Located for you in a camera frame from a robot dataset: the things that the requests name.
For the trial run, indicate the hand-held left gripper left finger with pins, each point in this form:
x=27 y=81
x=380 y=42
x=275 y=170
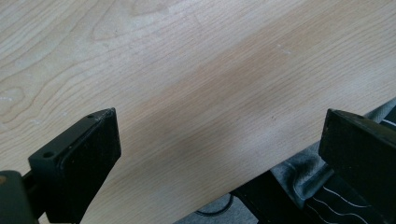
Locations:
x=77 y=161

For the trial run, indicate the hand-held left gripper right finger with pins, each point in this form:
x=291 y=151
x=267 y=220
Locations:
x=361 y=155

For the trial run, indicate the black cloth with white lines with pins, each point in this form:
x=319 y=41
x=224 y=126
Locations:
x=339 y=202

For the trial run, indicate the grey cloth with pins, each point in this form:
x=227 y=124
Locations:
x=299 y=174

